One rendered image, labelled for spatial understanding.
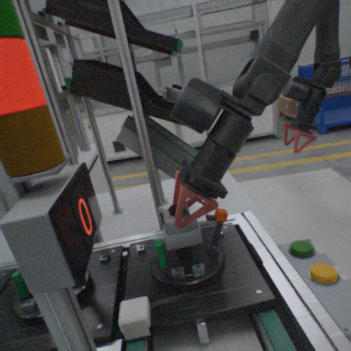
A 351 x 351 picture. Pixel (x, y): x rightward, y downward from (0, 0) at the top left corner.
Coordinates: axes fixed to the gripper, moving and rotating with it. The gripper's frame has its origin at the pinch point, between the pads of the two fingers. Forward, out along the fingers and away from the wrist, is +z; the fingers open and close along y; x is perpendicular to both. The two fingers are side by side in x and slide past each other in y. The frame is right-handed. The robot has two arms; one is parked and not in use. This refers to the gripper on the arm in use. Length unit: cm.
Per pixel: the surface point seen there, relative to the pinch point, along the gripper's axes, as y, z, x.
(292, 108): -453, -98, 240
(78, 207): 20.0, -4.7, -15.9
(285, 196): -38, -7, 42
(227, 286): 7.2, 4.7, 11.2
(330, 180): -43, -19, 56
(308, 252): 3.3, -5.7, 23.6
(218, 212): 0.8, -4.2, 5.6
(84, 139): -164, 42, -33
